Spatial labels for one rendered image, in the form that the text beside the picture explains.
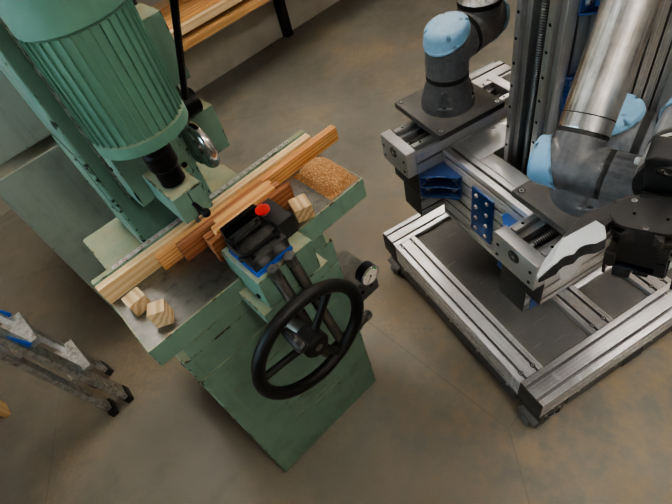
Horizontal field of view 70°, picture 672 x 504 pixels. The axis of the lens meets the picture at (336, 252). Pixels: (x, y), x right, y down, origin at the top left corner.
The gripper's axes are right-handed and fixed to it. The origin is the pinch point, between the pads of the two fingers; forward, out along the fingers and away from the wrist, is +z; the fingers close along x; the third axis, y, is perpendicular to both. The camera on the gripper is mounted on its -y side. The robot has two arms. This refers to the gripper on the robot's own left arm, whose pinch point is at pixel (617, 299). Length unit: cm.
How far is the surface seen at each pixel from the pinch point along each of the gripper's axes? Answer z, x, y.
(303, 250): -7, 56, 21
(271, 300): 3, 59, 26
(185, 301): 13, 75, 24
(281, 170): -25, 78, 20
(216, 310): 10, 70, 28
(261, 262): 1, 59, 17
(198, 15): -134, 243, 30
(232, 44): -179, 288, 71
